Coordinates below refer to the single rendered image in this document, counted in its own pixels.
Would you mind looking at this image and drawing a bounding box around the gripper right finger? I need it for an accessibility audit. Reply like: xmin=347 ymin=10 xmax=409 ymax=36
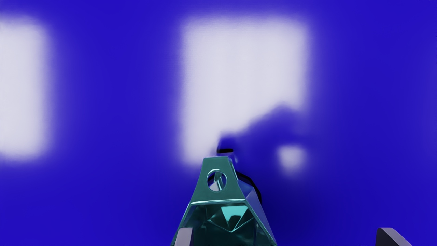
xmin=375 ymin=227 xmax=413 ymax=246

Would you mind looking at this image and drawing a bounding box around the teal faceted mug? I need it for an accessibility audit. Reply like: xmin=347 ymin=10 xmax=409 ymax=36
xmin=170 ymin=156 xmax=278 ymax=246

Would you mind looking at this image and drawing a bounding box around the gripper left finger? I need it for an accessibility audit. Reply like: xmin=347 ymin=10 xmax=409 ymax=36
xmin=175 ymin=227 xmax=194 ymax=246

